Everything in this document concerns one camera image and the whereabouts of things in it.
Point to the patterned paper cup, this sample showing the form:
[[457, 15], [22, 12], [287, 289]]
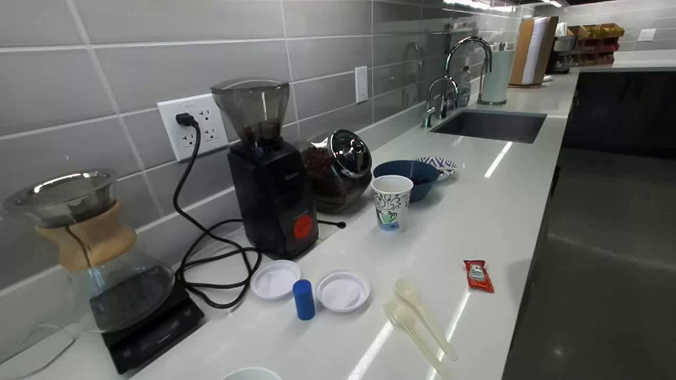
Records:
[[391, 198]]

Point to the black coffee grinder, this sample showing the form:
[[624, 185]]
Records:
[[269, 175]]

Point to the dark blue bowl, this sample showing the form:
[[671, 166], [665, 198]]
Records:
[[421, 175]]

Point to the right white plastic lid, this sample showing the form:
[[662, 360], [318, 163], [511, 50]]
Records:
[[344, 292]]

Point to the white plastic lid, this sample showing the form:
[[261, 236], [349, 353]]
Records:
[[275, 279], [344, 292]]

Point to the small blue cylinder cap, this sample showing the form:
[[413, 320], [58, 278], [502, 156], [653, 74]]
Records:
[[305, 303]]

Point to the blue patterned small dish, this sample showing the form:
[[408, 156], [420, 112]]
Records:
[[443, 166]]

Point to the left white plastic lid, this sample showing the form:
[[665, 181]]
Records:
[[275, 279]]

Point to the upper beige plastic utensil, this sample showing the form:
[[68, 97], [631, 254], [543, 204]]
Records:
[[408, 294]]

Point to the beige plastic utensil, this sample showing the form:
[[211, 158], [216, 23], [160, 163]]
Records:
[[408, 294], [405, 317]]

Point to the small chrome tap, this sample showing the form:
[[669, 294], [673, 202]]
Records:
[[443, 96]]

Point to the red ketchup packet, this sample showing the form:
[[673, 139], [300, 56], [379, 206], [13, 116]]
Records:
[[478, 275]]

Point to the lower beige plastic utensil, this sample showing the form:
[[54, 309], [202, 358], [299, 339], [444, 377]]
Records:
[[405, 317]]

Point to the pale green canister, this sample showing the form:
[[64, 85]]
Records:
[[493, 89]]

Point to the dark undermount sink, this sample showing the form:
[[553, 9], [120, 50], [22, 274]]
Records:
[[493, 125]]

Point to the white cup rim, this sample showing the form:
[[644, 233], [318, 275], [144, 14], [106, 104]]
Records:
[[252, 375]]

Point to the chrome kitchen faucet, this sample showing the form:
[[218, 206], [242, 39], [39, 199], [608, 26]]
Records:
[[471, 58]]

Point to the glass pour-over coffee carafe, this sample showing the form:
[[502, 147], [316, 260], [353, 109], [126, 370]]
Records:
[[80, 215]]

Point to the black digital kitchen scale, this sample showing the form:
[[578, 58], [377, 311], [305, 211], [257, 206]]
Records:
[[153, 336]]

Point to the snack box rack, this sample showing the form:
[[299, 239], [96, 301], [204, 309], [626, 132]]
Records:
[[584, 46]]

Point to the white wall switch plate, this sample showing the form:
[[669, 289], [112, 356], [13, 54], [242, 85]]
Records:
[[362, 83]]

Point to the white wall power outlet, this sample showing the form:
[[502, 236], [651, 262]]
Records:
[[209, 133]]

